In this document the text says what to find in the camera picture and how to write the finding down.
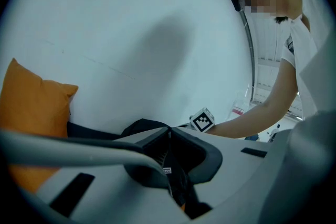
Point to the person's white t-shirt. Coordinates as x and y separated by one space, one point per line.
307 60

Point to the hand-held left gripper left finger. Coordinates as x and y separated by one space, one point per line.
78 148

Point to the clear box with red label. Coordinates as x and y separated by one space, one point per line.
239 108

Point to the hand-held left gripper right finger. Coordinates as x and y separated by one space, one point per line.
236 178

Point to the person's right forearm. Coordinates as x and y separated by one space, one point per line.
244 122

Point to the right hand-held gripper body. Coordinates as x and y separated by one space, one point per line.
202 120

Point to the grey wall conduit pipe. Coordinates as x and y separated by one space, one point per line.
249 34

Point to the orange pillow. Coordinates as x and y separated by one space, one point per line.
31 105

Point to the black head-worn camera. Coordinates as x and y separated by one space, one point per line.
235 0

